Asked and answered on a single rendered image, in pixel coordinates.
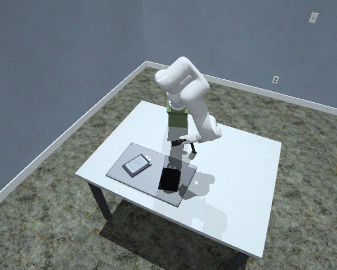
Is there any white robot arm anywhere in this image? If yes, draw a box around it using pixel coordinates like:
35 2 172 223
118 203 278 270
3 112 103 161
155 57 222 143

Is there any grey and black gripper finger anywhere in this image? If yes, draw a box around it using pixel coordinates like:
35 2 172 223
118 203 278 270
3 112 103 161
171 139 186 146

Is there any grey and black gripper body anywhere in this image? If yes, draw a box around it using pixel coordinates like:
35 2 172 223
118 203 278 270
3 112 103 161
179 131 200 145

